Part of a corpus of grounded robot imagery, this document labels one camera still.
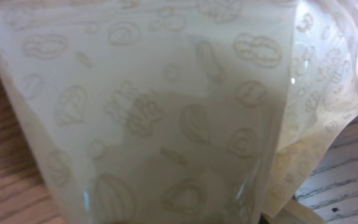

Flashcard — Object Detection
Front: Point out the white snack pouch back side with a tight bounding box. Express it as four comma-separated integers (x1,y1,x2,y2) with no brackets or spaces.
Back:
0,0,358,223

